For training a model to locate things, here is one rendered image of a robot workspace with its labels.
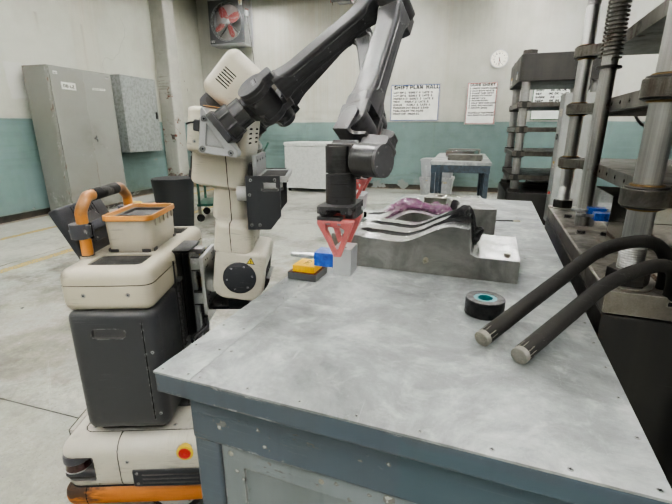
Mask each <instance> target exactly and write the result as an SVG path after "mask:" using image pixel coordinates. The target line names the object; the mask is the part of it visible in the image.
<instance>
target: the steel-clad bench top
mask: <svg viewBox="0 0 672 504"><path fill-rule="evenodd" d="M479 199H480V198H479ZM480 200H482V201H484V202H485V203H487V204H489V205H491V206H492V207H494V208H496V209H497V215H496V220H520V221H521V222H513V221H496V224H495V233H494V235H496V236H509V237H516V242H517V247H518V253H519V258H520V267H519V275H518V282H517V284H510V283H502V282H493V281H485V280H476V279H468V278H459V277H450V276H442V275H433V274H425V273H416V272H408V271H399V270H391V269H382V268H373V267H365V266H357V269H356V270H355V272H354V273H353V274H352V276H351V277H348V276H339V275H333V268H332V267H327V273H326V274H325V275H324V276H322V277H321V278H320V279H319V280H318V281H317V282H310V281H303V280H295V279H288V276H287V277H286V278H284V279H283V280H281V281H280V282H279V283H277V284H276V285H274V286H273V287H271V288H270V289H269V290H267V291H266V292H264V293H263V294H262V295H260V296H259V297H257V298H256V299H254V300H253V301H252V302H250V303H249V304H247V305H246V306H244V307H243V308H242V309H240V310H239V311H237V312H236V313H235V314H233V315H232V316H230V317H229V318H227V319H226V320H225V321H223V322H222V323H220V324H219V325H218V326H216V327H215V328H213V329H212V330H210V331H209V332H208V333H206V334H205V335H203V336H202V337H201V338H199V339H198V340H196V341H195V342H193V343H192V344H191V345H189V346H188V347H186V348H185V349H183V350H182V351H181V352H179V353H178V354H176V355H175V356H174V357H172V358H171V359H169V360H168V361H166V362H165V363H164V364H162V365H161V366H159V367H158V368H157V369H155V370H154V371H153V373H156V374H160V375H164V376H168V377H171V378H175V379H179V380H183V381H187V382H191V383H195V384H199V385H203V386H207V387H211V388H215V389H219V390H223V391H227V392H231V393H235V394H239V395H243V396H247V397H251V398H255V399H258V400H262V401H266V402H270V403H274V404H278V405H282V406H286V407H290V408H294V409H298V410H302V411H306V412H310V413H314V414H318V415H322V416H326V417H330V418H334V419H338V420H342V421H345V422H349V423H353V424H357V425H361V426H365V427H369V428H373V429H377V430H381V431H385V432H389V433H393V434H397V435H401V436H405V437H409V438H413V439H417V440H421V441H425V442H429V443H432V444H436V445H440V446H444V447H448V448H452V449H456V450H460V451H464V452H468V453H472V454H476V455H480V456H484V457H488V458H492V459H496V460H500V461H504V462H508V463H512V464H516V465H519V466H523V467H527V468H531V469H535V470H539V471H543V472H547V473H551V474H555V475H559V476H563V477H567V478H571V479H575V480H579V481H583V482H587V483H591V484H595V485H599V486H602V487H606V488H610V489H614V490H618V491H622V492H626V493H630V494H634V495H638V496H642V497H646V498H650V499H654V500H658V501H662V502H666V503H670V504H672V489H671V487H670V485H669V483H668V481H667V479H666V476H665V474H664V472H663V470H662V468H661V466H660V464H659V462H658V460H657V458H656V456H655V454H654V452H653V450H652V448H651V446H650V444H649V442H648V439H647V437H646V435H645V433H644V431H643V429H642V427H641V425H640V423H639V421H638V419H637V417H636V415H635V413H634V411H633V409H632V407H631V405H630V403H629V400H628V398H627V396H626V394H625V392H624V390H623V388H622V386H621V384H620V382H619V380H618V378H617V376H616V374H615V372H614V370H613V368H612V366H611V363H610V361H609V359H608V357H607V355H606V353H605V351H604V349H603V347H602V345H601V343H600V341H599V339H598V337H597V335H596V333H595V331H594V329H593V326H592V324H591V322H590V320H589V318H588V316H587V314H586V312H585V313H584V314H582V315H581V316H580V317H579V318H578V319H577V320H576V321H574V322H573V323H572V324H571V325H570V326H569V327H568V328H566V329H565V330H564V331H563V332H562V333H561V334H559V335H558V336H557V337H556V338H555V339H554V340H553V341H551V342H550V343H549V344H548V345H547V346H546V347H544V348H543V349H542V350H541V351H540V352H539V353H538V354H536V355H535V356H534V357H533V358H532V359H531V360H529V361H528V362H527V363H526V364H519V363H517V362H516V361H515V360H514V359H513V358H512V356H511V350H512V349H513V348H514V347H515V346H517V345H518V344H519V343H520V342H522V341H523V340H524V339H525V338H527V337H528V336H529V335H530V334H532V333H533V332H534V331H535V330H536V329H538V328H539V327H540V326H541V325H543V324H544V323H545V322H546V321H548V320H549V319H550V318H551V317H553V316H554V315H555V314H556V313H558V312H559V311H560V310H561V309H562V308H564V307H565V306H566V305H567V304H569V303H570V302H571V301H572V300H574V299H575V298H576V297H577V294H576V292H575V289H574V287H573V285H572V283H571V281H569V282H568V283H567V284H566V285H564V286H563V287H562V288H560V289H559V290H558V291H557V292H555V293H554V294H553V295H552V296H550V297H549V298H548V299H546V300H545V301H544V302H543V303H541V304H540V305H539V306H538V307H536V308H535V309H534V310H532V311H531V312H530V313H529V314H527V315H526V316H525V317H523V318H522V319H521V320H520V321H518V322H517V323H516V324H515V325H513V326H512V327H511V328H509V329H508V330H507V331H506V332H504V333H503V334H502V335H501V336H499V337H498V338H497V339H495V340H494V341H493V342H492V343H490V344H489V345H488V346H482V345H480V344H479V343H478V342H477V341H476V339H475V333H476V332H477V331H479V330H480V329H481V328H483V327H484V326H485V325H487V324H488V323H489V322H491V321H484V320H479V319H475V318H473V317H470V316H469V315H467V314H466V313H465V311H464V306H465V296H466V294H467V293H468V292H471V291H489V292H494V293H497V294H499V295H501V296H503V297H504V298H505V300H506V303H505V310H507V309H508V308H510V307H511V306H512V305H514V304H515V303H516V302H518V301H519V300H520V299H522V298H523V297H524V296H526V295H527V294H528V293H530V292H531V291H532V290H534V289H535V288H536V287H538V286H539V285H540V284H542V283H543V282H544V281H546V280H547V279H548V278H550V277H551V276H553V275H554V274H555V273H557V272H558V271H559V270H561V269H562V268H563V265H562V263H561V261H560V259H559V257H558V255H557V253H556V250H555V248H554V246H553V244H552V242H551V240H550V238H549V236H548V234H547V232H546V230H545V228H544V226H543V224H542V222H541V220H540V218H539V216H538V213H537V211H536V209H535V207H534V205H533V203H532V201H517V200H499V199H480Z"/></svg>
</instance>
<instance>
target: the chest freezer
mask: <svg viewBox="0 0 672 504"><path fill-rule="evenodd" d="M331 143H332V141H291V142H284V146H285V147H284V149H285V168H286V169H292V174H291V176H290V178H289V179H288V182H287V188H288V189H289V191H291V190H292V188H309V189H326V174H328V173H326V167H325V146H327V144H331Z"/></svg>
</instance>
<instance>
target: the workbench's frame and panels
mask: <svg viewBox="0 0 672 504"><path fill-rule="evenodd" d="M155 377H156V384H157V390H158V391H160V392H164V393H167V394H171V395H175V396H178V397H182V398H186V399H190V404H191V413H192V421H193V430H194V436H195V438H196V446H197V455H198V463H199V472H200V480H201V489H202V497H203V504H670V503H666V502H662V501H658V500H654V499H650V498H646V497H642V496H638V495H634V494H630V493H626V492H622V491H618V490H614V489H610V488H606V487H602V486H599V485H595V484H591V483H587V482H583V481H579V480H575V479H571V478H567V477H563V476H559V475H555V474H551V473H547V472H543V471H539V470H535V469H531V468H527V467H523V466H519V465H516V464H512V463H508V462H504V461H500V460H496V459H492V458H488V457H484V456H480V455H476V454H472V453H468V452H464V451H460V450H456V449H452V448H448V447H444V446H440V445H436V444H432V443H429V442H425V441H421V440H417V439H413V438H409V437H405V436H401V435H397V434H393V433H389V432H385V431H381V430H377V429H373V428H369V427H365V426H361V425H357V424H353V423H349V422H345V421H342V420H338V419H334V418H330V417H326V416H322V415H318V414H314V413H310V412H306V411H302V410H298V409H294V408H290V407H286V406H282V405H278V404H274V403H270V402H266V401H262V400H258V399H255V398H251V397H247V396H243V395H239V394H235V393H231V392H227V391H223V390H219V389H215V388H211V387H207V386H203V385H199V384H195V383H191V382H187V381H183V380H179V379H175V378H171V377H168V376H164V375H160V374H156V373H155Z"/></svg>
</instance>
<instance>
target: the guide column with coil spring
mask: <svg viewBox="0 0 672 504"><path fill-rule="evenodd" d="M624 4H629V2H622V3H617V4H613V5H611V7H614V6H618V5H624ZM619 9H628V6H625V7H618V8H614V9H611V10H610V12H611V11H615V10H619ZM626 17H627V15H622V16H615V17H611V18H609V20H612V19H617V18H626ZM609 20H608V21H609ZM615 31H624V28H620V29H613V30H609V31H607V32H606V33H610V32H615ZM620 43H622V41H617V42H610V43H606V44H604V46H606V45H611V44H620ZM615 56H620V54H612V55H606V56H602V62H601V66H602V65H610V64H617V65H618V61H619V58H613V60H611V58H612V57H615ZM616 72H617V68H604V69H600V73H599V79H598V85H597V91H596V97H595V103H594V109H593V115H592V120H591V126H590V132H589V138H588V144H587V150H586V156H585V162H584V168H583V173H582V179H581V185H580V191H579V197H578V203H577V208H579V209H587V206H592V205H593V199H594V194H595V188H596V183H597V171H598V165H599V164H600V161H601V155H602V150H603V144H604V139H605V133H606V128H607V122H608V116H609V111H608V110H609V104H610V98H612V94H613V89H614V83H615V78H616ZM589 221H590V217H576V215H575V221H574V225H577V226H589Z"/></svg>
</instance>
